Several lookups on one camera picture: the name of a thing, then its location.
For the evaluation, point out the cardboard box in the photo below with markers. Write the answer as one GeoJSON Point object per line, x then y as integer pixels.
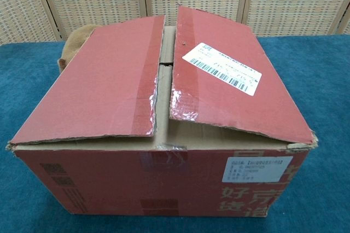
{"type": "Point", "coordinates": [115, 85]}

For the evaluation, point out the teal blue carpet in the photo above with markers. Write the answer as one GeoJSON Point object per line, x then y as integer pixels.
{"type": "Point", "coordinates": [27, 85]}

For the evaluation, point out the brown plush toy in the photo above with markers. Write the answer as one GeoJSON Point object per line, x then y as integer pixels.
{"type": "Point", "coordinates": [73, 43]}

